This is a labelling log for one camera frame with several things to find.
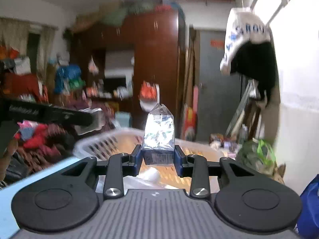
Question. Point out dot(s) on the beige curtain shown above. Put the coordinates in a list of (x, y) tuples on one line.
[(15, 34)]

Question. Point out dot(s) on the blue bag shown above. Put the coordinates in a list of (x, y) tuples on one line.
[(310, 204)]

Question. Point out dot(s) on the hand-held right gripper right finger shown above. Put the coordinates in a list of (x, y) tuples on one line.
[(177, 160)]

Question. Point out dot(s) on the brown wooden wardrobe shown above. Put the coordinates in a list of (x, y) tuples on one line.
[(159, 54)]

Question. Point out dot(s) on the grey door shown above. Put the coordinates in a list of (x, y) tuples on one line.
[(214, 79)]

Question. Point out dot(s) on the metal folding rack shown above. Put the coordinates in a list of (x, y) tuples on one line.
[(240, 114)]

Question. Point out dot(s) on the red printed bag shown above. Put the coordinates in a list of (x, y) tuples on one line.
[(189, 122)]

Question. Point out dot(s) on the black hanging garment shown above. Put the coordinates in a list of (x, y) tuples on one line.
[(259, 64)]

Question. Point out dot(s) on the person's left hand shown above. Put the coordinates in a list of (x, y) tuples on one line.
[(10, 154)]

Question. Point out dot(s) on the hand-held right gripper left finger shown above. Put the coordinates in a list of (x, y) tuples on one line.
[(137, 160)]

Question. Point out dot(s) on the small white hanging bag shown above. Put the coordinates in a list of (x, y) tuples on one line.
[(93, 66)]

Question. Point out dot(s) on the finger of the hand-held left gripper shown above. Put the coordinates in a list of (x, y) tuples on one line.
[(91, 122)]

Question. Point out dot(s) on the blue cloth bundle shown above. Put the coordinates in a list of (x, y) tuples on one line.
[(67, 77)]

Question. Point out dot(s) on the clear plastic packet blue base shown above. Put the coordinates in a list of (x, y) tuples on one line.
[(157, 134)]

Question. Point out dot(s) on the white garment blue letters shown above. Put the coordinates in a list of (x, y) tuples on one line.
[(239, 34)]

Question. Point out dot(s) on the white plastic basket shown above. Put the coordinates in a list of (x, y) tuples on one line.
[(104, 144)]

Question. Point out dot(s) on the green plastic bag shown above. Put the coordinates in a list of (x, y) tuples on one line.
[(251, 151)]

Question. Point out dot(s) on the green cloth bundle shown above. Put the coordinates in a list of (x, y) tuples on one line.
[(117, 15)]

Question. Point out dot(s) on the orange and white plastic bag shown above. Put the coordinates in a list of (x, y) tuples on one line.
[(148, 92)]

